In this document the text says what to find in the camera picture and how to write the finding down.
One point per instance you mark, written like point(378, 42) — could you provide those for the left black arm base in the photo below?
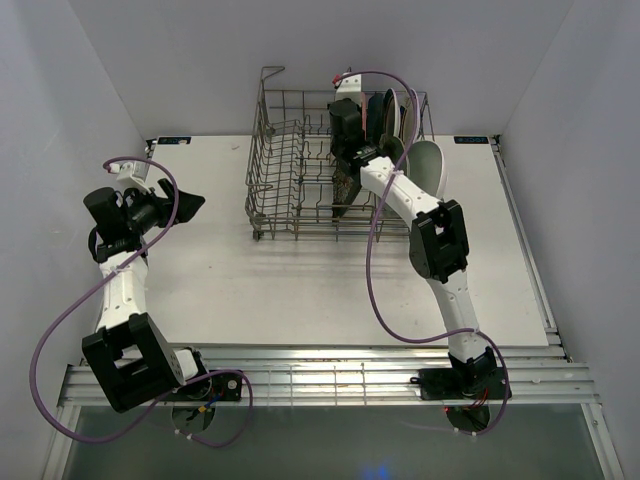
point(224, 386)

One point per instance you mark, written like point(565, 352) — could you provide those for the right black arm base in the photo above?
point(448, 384)

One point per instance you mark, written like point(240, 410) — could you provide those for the pink polka dot plate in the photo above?
point(371, 112)

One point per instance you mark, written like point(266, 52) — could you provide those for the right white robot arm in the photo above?
point(438, 251)

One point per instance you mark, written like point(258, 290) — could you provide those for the white oval plate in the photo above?
point(427, 168)

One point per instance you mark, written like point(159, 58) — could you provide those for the mint green flower plate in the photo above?
point(392, 147)

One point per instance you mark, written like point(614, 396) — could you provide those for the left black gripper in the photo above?
point(164, 205)

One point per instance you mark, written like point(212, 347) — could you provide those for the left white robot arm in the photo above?
point(127, 353)

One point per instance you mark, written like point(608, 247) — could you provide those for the dark teal square plate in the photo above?
point(378, 116)

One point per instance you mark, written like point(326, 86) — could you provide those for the cream square floral plate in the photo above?
point(364, 115)

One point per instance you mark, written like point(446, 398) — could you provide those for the grey wire dish rack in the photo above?
point(290, 167)

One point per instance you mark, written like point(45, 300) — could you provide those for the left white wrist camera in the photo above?
point(131, 174)

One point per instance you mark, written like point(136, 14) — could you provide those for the dark square floral plate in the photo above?
point(346, 186)

